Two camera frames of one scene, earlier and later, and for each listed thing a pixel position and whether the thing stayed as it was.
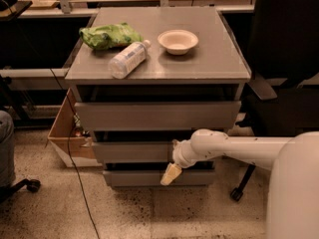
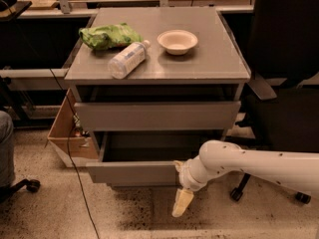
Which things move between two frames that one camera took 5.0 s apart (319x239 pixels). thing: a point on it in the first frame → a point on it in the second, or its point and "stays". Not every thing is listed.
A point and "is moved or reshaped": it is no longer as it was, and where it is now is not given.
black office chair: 236,193 stays
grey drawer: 134,151 is moved or reshaped
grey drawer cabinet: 146,78 stays
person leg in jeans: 7,167 stays
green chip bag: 107,36 stays
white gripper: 181,154 → 187,177
